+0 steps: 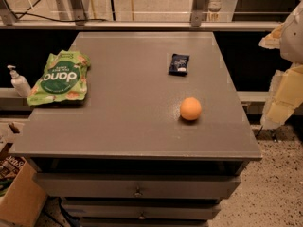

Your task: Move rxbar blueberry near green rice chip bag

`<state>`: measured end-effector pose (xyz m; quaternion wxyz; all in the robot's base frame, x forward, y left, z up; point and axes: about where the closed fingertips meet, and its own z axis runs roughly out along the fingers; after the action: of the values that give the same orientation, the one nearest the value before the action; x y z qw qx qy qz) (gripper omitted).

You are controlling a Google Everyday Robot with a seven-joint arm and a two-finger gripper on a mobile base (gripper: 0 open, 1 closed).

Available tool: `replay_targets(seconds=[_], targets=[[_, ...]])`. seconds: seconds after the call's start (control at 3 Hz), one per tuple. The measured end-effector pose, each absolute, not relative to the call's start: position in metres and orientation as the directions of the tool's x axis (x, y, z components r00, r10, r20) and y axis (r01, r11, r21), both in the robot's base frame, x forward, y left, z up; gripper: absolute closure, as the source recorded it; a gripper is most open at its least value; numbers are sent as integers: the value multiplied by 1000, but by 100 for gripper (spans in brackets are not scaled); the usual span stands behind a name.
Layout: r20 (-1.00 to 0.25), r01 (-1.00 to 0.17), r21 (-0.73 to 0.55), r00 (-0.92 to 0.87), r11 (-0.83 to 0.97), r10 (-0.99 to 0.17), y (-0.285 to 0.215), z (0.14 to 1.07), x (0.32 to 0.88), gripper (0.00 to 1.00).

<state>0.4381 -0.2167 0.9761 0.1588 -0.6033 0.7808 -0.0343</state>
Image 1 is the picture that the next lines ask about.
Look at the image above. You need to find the top grey drawer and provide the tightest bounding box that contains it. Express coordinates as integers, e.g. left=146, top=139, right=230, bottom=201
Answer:
left=33, top=173, right=241, bottom=199

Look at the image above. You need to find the dark blue rxbar wrapper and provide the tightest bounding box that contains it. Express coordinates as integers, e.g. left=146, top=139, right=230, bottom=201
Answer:
left=169, top=54, right=189, bottom=76

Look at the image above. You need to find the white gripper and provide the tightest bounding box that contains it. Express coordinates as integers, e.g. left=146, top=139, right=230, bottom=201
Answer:
left=258, top=1, right=303, bottom=130

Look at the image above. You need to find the grey drawer cabinet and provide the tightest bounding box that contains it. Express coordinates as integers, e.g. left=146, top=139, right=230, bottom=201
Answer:
left=11, top=32, right=261, bottom=227

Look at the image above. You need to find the middle grey drawer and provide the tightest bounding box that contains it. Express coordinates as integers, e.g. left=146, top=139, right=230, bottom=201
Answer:
left=62, top=201, right=221, bottom=220

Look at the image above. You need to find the grey drawer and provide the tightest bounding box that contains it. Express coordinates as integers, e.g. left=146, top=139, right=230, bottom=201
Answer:
left=62, top=201, right=221, bottom=220
left=33, top=173, right=241, bottom=199

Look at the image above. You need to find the orange ball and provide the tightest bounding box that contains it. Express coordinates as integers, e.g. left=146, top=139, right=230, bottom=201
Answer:
left=180, top=97, right=202, bottom=121

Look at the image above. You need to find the green rice chip bag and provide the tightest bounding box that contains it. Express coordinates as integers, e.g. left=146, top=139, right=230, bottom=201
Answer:
left=27, top=50, right=91, bottom=106

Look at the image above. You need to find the cardboard box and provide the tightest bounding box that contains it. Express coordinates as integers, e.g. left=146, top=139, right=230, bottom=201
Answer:
left=0, top=156, right=47, bottom=227

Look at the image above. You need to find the white pump bottle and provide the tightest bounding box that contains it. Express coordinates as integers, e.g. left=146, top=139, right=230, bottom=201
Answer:
left=7, top=65, right=31, bottom=97

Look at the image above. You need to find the black cable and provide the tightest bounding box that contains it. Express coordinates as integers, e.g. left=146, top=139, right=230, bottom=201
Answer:
left=12, top=0, right=108, bottom=24

